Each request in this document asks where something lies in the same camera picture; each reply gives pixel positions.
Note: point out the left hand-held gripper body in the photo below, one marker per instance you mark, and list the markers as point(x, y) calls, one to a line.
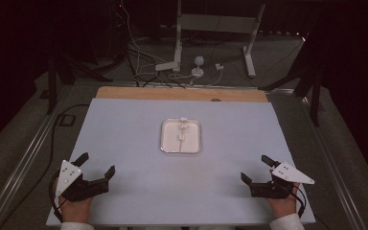
point(76, 188)

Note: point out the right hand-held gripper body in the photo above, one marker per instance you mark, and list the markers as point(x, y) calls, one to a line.
point(271, 189)

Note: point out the white square tray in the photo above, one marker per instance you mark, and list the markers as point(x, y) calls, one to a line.
point(191, 137)

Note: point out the person's right hand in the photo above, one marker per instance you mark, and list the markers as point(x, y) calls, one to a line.
point(282, 206)

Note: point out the person's left hand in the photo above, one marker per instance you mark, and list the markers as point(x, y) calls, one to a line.
point(76, 211)

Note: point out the black square floor plate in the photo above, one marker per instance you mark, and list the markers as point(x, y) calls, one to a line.
point(60, 120)

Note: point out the pale blue table mat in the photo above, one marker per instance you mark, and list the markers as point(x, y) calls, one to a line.
point(124, 127)

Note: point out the black tripod stand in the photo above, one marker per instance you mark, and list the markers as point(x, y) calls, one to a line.
point(314, 96)
point(51, 83)

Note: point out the white plug adapter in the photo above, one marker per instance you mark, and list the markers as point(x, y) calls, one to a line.
point(219, 67)

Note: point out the white power strip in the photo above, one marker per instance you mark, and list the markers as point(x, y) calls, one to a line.
point(166, 66)

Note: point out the white round webcam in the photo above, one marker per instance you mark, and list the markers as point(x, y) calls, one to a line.
point(198, 61)

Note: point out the white metal stand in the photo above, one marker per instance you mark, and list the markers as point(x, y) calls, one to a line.
point(215, 24)

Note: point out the metal floor rail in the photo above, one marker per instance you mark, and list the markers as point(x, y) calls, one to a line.
point(332, 159)
point(22, 166)

